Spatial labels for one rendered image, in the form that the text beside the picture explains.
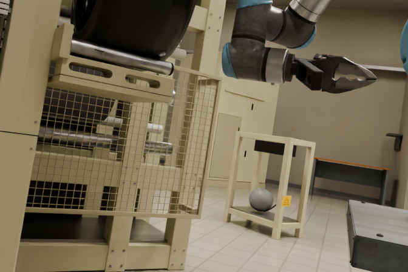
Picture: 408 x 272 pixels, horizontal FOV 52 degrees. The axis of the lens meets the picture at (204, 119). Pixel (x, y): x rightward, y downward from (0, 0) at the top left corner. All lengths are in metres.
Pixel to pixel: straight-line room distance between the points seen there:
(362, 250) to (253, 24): 0.68
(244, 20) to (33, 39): 0.63
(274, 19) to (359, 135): 7.50
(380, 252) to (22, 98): 1.06
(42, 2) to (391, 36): 7.98
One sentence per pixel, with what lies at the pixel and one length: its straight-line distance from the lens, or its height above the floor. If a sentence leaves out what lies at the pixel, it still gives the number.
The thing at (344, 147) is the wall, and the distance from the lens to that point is 8.55.
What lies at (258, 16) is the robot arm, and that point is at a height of 1.02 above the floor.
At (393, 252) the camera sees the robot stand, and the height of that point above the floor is 0.59.
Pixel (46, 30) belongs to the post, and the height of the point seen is 0.93.
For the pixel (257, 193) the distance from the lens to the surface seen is 3.68.
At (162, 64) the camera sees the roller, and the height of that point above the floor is 0.90.
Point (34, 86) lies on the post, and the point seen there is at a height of 0.76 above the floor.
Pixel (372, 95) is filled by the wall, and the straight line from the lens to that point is 8.65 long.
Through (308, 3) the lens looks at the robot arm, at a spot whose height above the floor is 1.08.
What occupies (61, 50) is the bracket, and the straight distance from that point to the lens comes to 1.25.
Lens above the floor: 0.69
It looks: 3 degrees up
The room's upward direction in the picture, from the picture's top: 9 degrees clockwise
